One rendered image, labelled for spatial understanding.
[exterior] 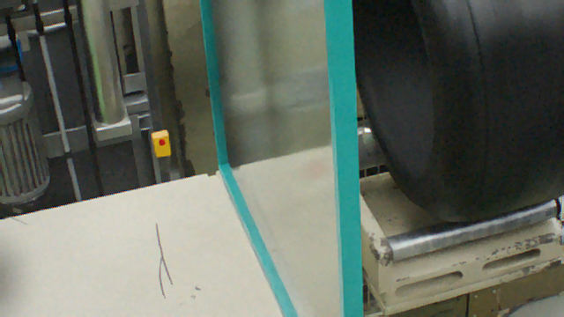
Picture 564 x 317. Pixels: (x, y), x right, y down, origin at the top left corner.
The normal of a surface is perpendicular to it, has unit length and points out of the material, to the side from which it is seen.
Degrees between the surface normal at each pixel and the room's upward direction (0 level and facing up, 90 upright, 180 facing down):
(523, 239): 0
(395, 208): 0
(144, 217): 0
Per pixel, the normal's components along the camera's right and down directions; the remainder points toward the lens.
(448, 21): -0.51, 0.07
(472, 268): 0.29, 0.53
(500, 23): 0.19, -0.04
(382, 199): -0.07, -0.82
